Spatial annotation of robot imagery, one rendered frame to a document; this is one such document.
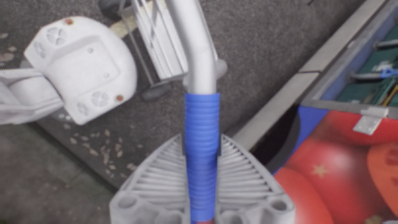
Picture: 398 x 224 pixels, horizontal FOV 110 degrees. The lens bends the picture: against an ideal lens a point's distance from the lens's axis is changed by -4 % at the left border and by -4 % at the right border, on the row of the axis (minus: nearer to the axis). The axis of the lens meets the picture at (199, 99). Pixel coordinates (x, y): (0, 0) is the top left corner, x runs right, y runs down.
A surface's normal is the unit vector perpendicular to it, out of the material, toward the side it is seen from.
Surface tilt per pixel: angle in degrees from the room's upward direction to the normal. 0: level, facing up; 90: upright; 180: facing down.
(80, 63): 0
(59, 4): 0
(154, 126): 0
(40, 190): 8
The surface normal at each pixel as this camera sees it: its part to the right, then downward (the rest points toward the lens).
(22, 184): 0.43, 0.00
